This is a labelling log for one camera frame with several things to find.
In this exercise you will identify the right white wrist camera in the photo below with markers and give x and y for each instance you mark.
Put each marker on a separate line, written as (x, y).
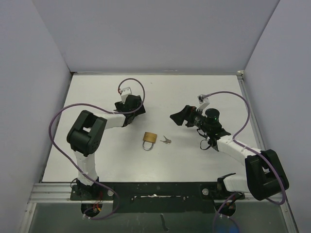
(203, 103)

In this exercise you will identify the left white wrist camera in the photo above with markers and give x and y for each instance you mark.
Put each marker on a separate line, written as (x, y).
(124, 93)

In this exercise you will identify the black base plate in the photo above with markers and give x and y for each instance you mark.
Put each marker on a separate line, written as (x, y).
(151, 197)

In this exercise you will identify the brass padlock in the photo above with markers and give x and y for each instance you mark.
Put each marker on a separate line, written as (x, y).
(149, 139)

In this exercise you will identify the small silver keys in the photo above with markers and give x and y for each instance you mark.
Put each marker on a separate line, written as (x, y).
(166, 140)

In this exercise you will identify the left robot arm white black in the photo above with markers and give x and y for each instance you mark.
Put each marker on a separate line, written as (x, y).
(86, 134)

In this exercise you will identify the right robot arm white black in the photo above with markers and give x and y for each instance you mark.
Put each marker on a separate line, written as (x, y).
(264, 174)

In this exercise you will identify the aluminium right rail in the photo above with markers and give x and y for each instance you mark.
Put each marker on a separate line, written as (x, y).
(286, 210)

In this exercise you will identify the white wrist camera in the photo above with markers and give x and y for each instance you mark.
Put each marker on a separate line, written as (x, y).
(203, 103)
(124, 93)

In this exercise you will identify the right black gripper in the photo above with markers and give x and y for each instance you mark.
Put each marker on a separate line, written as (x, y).
(180, 117)

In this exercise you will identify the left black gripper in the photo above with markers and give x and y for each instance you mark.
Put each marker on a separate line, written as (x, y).
(139, 109)

